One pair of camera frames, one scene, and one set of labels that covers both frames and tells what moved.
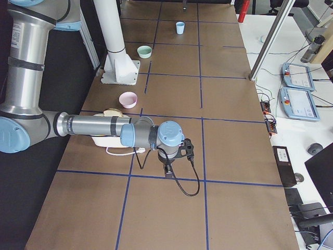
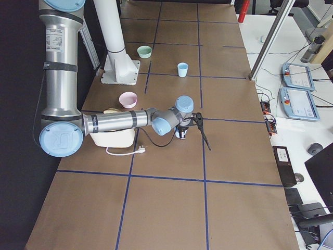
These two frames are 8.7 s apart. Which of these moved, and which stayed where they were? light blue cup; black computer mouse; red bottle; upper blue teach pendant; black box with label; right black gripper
Moved: right black gripper; light blue cup
Stayed: black box with label; upper blue teach pendant; red bottle; black computer mouse
